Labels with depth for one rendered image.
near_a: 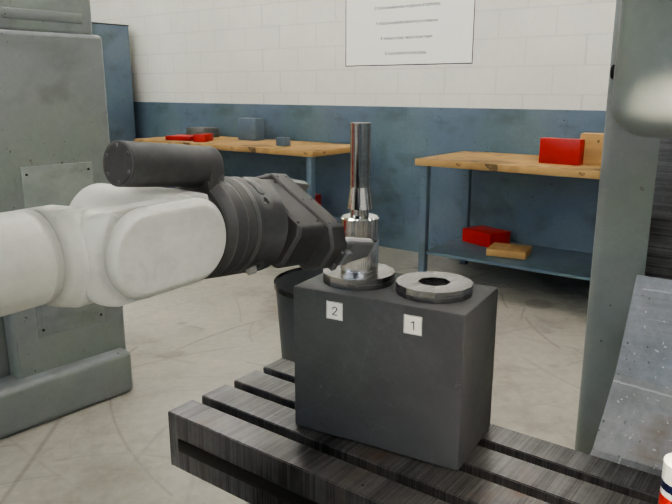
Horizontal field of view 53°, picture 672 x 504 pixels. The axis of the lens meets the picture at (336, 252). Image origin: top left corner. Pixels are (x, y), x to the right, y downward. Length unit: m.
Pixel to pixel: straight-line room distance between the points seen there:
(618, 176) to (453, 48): 4.47
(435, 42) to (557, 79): 1.02
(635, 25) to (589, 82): 4.49
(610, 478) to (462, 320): 0.25
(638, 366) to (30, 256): 0.81
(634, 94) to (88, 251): 0.41
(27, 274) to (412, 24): 5.30
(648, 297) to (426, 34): 4.68
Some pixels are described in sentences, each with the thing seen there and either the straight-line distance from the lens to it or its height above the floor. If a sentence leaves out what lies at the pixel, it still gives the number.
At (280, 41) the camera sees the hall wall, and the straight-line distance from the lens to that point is 6.48.
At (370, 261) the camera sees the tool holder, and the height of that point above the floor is 1.14.
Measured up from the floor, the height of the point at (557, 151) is 0.96.
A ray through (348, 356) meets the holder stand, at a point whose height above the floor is 1.04.
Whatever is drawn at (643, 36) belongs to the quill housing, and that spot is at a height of 1.38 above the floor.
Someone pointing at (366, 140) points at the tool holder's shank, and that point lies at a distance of 0.80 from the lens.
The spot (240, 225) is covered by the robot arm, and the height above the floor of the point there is 1.24.
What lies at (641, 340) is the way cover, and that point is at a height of 1.01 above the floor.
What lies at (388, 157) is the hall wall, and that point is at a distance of 5.76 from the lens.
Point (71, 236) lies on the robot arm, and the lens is 0.46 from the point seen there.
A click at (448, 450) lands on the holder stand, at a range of 0.80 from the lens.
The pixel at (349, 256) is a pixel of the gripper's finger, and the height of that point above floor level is 1.18.
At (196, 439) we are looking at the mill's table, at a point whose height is 0.90.
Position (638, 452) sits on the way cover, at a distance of 0.99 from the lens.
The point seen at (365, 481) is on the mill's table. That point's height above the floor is 0.93.
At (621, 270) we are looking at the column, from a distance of 1.07.
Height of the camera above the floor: 1.35
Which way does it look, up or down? 14 degrees down
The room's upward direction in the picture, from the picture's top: straight up
